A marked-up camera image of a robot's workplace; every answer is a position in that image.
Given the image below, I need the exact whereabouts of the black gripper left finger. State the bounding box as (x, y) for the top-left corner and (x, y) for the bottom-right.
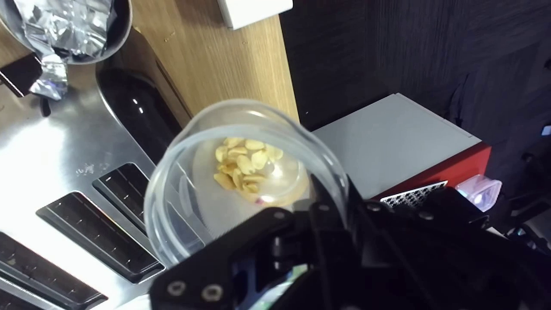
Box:
(148, 177), (361, 310)

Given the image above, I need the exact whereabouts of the small clear plastic container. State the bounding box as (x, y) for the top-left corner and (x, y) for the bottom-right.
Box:
(454, 172), (504, 212)

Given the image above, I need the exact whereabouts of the peanuts pile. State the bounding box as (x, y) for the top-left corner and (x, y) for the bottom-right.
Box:
(211, 136), (285, 203)

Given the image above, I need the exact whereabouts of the clear plastic bowl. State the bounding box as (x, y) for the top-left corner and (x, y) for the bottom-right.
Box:
(142, 98), (351, 284)

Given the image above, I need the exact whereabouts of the black silver four-slot toaster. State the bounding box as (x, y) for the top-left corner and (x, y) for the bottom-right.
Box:
(0, 31), (192, 310)

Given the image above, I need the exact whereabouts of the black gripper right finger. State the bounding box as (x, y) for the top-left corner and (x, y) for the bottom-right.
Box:
(347, 186), (551, 310)

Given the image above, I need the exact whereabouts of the metal mesh tray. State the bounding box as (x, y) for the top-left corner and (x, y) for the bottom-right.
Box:
(377, 179), (449, 212)

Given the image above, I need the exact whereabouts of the white cabinet with red top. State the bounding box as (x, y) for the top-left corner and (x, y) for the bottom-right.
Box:
(311, 91), (494, 200)

